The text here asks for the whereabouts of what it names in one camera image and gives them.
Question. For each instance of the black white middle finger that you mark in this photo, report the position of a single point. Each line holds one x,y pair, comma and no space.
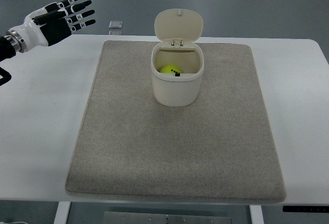
77,7

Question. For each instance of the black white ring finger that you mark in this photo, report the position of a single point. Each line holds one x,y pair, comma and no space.
80,16

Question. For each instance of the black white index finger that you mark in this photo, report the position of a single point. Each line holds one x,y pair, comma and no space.
65,3

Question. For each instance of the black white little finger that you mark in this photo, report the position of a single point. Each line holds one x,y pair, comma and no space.
79,26

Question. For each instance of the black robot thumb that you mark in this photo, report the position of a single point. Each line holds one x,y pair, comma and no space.
48,17

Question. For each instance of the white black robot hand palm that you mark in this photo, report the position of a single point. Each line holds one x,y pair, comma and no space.
29,35

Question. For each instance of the yellow-green tennis ball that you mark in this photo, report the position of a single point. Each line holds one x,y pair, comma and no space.
171,69

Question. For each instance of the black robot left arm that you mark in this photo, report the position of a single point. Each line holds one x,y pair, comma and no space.
7,51

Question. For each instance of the cream lidded plastic bin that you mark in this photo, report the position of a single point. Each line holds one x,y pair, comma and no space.
177,31

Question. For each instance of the beige fabric mat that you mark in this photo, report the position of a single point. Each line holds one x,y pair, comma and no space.
219,148

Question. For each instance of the white left table leg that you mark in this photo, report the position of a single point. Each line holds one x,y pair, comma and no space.
62,212

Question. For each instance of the white table leg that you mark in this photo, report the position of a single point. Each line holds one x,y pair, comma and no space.
62,212
256,214

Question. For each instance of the white right table leg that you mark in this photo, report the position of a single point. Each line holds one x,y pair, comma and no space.
256,214

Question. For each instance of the black table control panel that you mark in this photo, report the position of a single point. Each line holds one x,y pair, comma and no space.
306,209

